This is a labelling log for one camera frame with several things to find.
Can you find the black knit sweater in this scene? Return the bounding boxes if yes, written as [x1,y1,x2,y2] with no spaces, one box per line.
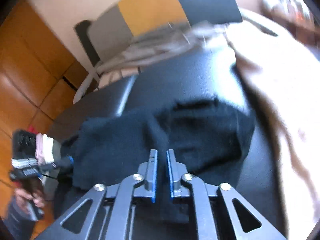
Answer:
[53,98,257,240]

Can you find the stack of folded clothes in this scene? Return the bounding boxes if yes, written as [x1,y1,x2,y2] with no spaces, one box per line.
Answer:
[25,132,61,201]

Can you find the person's left hand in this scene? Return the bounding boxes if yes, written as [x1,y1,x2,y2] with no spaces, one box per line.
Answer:
[14,188,46,214]

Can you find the wooden wardrobe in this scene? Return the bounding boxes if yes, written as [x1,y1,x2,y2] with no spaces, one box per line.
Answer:
[0,0,101,240]

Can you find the grey yellow blue sofa chair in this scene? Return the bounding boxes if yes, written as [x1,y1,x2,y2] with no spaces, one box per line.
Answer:
[72,0,278,104]

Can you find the beige knit sweater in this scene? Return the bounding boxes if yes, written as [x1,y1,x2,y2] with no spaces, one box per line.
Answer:
[226,9,319,239]

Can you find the grey garment on chair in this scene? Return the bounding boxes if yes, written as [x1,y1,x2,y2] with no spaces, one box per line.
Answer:
[97,21,227,75]

